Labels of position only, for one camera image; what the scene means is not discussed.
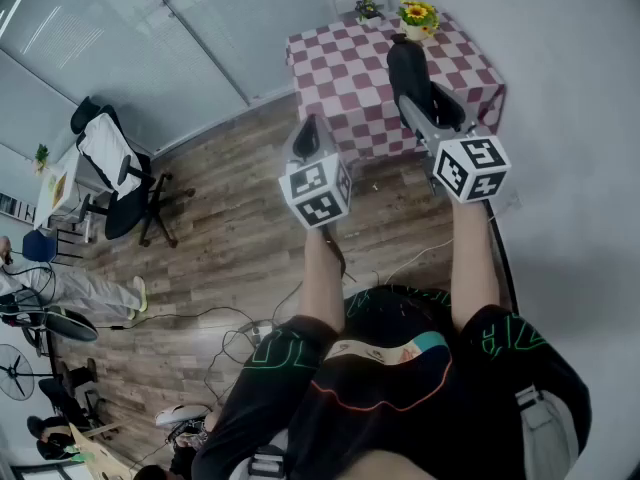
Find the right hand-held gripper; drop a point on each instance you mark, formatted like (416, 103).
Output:
(470, 168)

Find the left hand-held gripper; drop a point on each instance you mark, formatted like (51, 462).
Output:
(320, 188)

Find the person's right forearm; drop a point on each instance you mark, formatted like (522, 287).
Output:
(475, 263)

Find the person's left forearm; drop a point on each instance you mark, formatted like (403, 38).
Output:
(322, 278)

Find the red white checkered tablecloth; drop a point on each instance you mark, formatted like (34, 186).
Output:
(350, 78)

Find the white power strip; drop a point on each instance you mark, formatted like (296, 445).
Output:
(257, 330)

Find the sunflower pot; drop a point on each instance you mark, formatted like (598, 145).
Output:
(419, 18)

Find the black office chair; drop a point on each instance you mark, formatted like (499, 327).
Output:
(125, 208)

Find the white cloth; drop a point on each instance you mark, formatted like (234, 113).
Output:
(107, 150)

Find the person's black printed shirt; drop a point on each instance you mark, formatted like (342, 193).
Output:
(390, 403)

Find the white desk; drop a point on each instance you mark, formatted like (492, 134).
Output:
(57, 188)

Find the white helmet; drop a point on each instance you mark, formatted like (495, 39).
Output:
(181, 414)

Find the small green potted plant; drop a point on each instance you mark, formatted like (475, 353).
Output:
(41, 155)

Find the black round stool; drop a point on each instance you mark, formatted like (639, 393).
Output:
(72, 324)

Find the blue chair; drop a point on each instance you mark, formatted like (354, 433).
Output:
(39, 245)

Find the brown cardboard sheet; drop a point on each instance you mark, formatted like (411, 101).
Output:
(97, 455)

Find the black floor fan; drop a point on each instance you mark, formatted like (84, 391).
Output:
(15, 370)

